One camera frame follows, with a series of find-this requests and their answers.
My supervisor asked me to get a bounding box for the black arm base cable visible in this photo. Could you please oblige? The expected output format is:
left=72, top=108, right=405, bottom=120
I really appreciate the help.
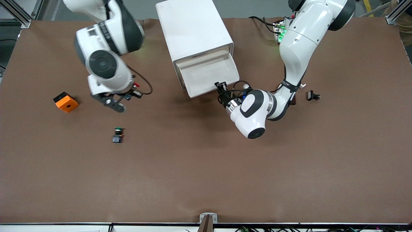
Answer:
left=248, top=15, right=280, bottom=34

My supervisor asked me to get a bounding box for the grey metal bracket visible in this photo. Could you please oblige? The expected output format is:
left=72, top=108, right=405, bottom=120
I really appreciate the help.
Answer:
left=200, top=213, right=218, bottom=224

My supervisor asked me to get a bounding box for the orange and black box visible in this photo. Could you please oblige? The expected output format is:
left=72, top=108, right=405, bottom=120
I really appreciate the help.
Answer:
left=53, top=92, right=79, bottom=113

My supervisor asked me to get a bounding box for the brown table cover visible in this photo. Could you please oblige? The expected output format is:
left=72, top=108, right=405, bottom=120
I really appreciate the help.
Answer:
left=0, top=16, right=412, bottom=225

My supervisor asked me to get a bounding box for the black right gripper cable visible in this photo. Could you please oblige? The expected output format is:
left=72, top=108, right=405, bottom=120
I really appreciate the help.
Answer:
left=127, top=66, right=154, bottom=96

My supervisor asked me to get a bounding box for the red push button switch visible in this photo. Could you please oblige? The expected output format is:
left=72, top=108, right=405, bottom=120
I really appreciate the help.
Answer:
left=127, top=83, right=142, bottom=99

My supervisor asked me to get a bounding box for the white drawer cabinet shell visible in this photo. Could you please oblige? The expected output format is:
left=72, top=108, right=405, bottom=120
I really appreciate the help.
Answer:
left=155, top=0, right=235, bottom=91

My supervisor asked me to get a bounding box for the aluminium frame profile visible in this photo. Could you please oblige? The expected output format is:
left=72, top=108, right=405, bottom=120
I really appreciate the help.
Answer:
left=385, top=0, right=412, bottom=25
left=0, top=0, right=43, bottom=29

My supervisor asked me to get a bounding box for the white table edge rail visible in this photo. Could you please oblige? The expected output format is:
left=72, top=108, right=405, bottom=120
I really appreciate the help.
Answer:
left=0, top=222, right=412, bottom=232

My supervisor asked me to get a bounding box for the black cable bundle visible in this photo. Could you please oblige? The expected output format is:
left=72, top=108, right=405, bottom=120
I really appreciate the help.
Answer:
left=234, top=226, right=412, bottom=232

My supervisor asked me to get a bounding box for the green push button switch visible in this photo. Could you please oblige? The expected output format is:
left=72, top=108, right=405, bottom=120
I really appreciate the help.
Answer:
left=112, top=127, right=125, bottom=144

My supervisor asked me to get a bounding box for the white cabinet drawer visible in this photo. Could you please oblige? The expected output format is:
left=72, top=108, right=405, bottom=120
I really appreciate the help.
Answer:
left=176, top=53, right=240, bottom=98
left=175, top=45, right=233, bottom=65

